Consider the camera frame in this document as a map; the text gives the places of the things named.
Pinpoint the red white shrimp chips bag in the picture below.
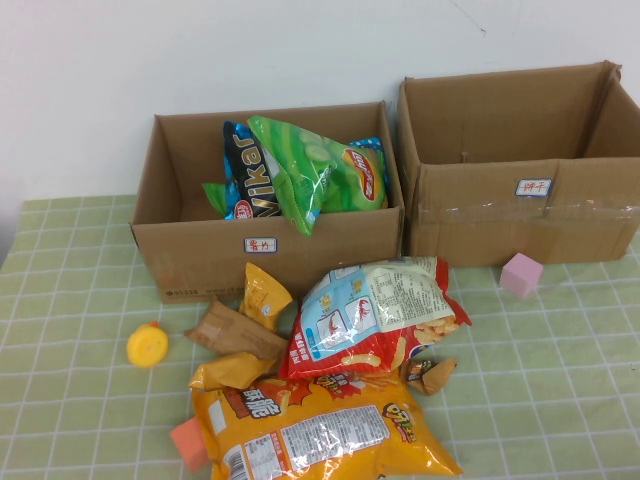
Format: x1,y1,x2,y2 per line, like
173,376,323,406
278,256,474,382

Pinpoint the taped cardboard box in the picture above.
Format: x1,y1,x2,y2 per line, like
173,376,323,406
397,60,640,269

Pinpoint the small yellow snack packet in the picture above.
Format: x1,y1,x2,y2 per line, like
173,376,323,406
188,351,279,392
238,261,294,331

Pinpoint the blue black Vikas chip bag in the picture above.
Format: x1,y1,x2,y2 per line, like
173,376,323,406
221,119,389,221

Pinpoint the cardboard box with printed text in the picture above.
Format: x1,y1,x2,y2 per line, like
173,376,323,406
128,101,405,305

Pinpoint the pink foam cube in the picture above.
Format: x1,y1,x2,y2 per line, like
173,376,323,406
499,252,545,300

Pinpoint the brown cracker packet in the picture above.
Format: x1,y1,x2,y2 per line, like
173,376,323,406
183,299,290,360

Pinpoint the green checkered tablecloth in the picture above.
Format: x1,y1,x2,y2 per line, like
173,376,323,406
0,193,640,480

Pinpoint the small black orange snack packet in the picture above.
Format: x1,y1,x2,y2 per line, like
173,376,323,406
402,357,459,397

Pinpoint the large orange snack bag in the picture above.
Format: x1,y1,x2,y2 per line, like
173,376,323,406
191,374,465,480

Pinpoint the green cucumber potato chip bag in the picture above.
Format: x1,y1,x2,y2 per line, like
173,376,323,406
247,115,389,237

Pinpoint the orange foam block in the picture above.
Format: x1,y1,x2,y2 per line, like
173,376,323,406
168,417,209,474

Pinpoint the green snack bag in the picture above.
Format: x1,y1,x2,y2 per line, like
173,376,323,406
201,181,227,219

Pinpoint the yellow duck toy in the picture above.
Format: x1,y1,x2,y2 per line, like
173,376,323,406
125,323,170,370

